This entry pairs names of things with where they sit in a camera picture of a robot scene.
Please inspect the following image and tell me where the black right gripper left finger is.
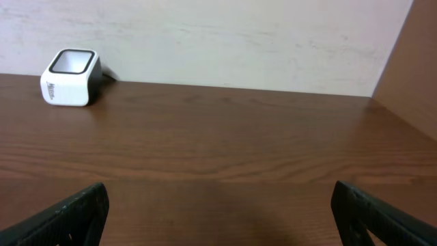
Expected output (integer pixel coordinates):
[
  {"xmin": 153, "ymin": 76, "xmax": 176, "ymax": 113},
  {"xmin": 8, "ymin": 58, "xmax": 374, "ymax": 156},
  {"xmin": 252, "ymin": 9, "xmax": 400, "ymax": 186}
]
[{"xmin": 1, "ymin": 182, "xmax": 109, "ymax": 246}]

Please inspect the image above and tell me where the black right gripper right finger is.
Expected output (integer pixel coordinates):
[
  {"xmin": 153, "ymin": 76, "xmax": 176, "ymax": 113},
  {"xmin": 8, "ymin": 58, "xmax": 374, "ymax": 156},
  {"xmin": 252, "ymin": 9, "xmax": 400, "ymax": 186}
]
[{"xmin": 330, "ymin": 180, "xmax": 436, "ymax": 246}]

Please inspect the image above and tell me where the white barcode scanner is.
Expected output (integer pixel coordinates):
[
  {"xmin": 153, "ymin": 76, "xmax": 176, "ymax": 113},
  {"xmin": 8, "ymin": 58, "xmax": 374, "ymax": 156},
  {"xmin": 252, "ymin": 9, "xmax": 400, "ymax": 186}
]
[{"xmin": 40, "ymin": 49, "xmax": 102, "ymax": 107}]

